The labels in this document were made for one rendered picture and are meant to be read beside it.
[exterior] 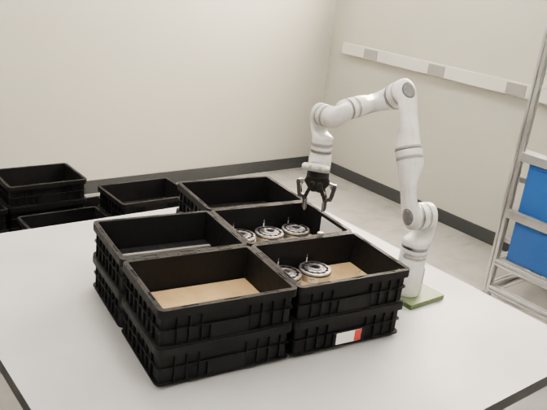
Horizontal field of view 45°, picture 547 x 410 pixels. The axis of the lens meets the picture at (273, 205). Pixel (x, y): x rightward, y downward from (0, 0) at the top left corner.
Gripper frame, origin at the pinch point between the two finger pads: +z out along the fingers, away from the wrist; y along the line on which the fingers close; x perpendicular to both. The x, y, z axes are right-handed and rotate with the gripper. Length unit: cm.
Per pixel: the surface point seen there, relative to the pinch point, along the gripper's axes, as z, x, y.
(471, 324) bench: 30, 2, -58
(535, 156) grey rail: 7, -158, -87
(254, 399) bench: 30, 69, -3
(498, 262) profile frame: 71, -161, -82
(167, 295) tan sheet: 16, 51, 30
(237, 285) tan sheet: 16.4, 35.4, 14.1
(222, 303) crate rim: 7, 65, 9
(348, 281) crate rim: 7.1, 36.8, -18.8
